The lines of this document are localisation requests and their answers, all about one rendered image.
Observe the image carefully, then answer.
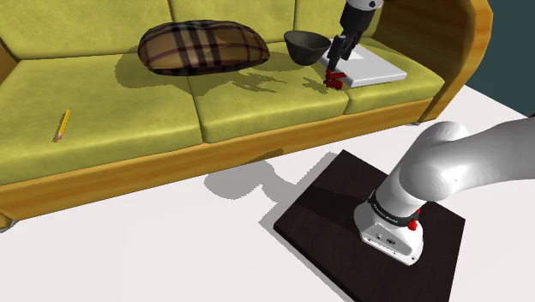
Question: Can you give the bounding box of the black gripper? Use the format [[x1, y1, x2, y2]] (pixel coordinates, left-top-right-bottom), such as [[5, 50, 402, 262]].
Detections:
[[326, 1, 376, 73]]

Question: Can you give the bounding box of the small red toy figure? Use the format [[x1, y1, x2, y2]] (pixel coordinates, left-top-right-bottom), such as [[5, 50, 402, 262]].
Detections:
[[324, 69, 347, 91]]

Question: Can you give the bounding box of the white flat book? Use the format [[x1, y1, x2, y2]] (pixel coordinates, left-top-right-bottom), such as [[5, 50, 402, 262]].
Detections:
[[318, 39, 408, 89]]

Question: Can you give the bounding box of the dark grey bowl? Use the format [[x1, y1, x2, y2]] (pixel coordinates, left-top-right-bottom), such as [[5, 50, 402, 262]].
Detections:
[[283, 29, 333, 67]]

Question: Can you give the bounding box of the brown plaid pillow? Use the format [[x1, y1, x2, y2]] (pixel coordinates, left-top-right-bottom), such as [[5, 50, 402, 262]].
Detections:
[[137, 19, 271, 76]]

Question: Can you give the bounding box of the dark robot stand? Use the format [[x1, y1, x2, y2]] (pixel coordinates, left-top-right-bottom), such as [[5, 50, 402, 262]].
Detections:
[[273, 148, 466, 302]]

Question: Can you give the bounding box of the yellow pencil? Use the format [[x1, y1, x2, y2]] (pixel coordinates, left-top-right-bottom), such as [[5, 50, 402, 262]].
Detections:
[[55, 108, 72, 141]]

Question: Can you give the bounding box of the yellow-green sofa with wooden frame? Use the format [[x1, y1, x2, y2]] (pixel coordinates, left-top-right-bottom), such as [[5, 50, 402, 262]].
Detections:
[[0, 0, 495, 231]]

